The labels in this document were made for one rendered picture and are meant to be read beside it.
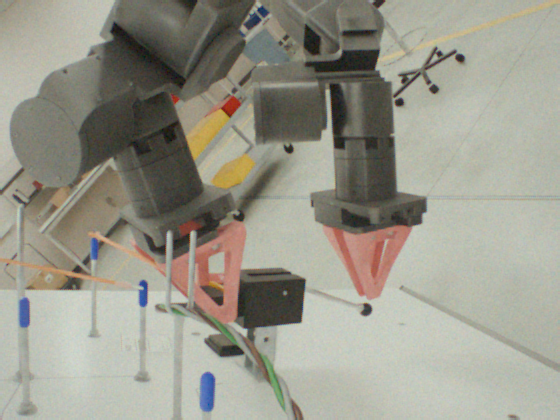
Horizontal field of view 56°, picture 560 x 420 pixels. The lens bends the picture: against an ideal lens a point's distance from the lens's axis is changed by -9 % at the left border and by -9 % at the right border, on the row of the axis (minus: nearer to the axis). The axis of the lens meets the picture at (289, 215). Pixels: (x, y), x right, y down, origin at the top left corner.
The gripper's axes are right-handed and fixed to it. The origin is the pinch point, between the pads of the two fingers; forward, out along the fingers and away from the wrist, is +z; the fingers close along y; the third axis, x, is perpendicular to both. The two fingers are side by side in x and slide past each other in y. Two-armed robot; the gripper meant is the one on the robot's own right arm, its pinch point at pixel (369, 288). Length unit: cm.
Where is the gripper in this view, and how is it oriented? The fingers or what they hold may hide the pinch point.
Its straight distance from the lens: 55.6
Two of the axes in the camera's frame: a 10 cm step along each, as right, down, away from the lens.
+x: 8.6, -1.6, 4.8
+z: 0.7, 9.7, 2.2
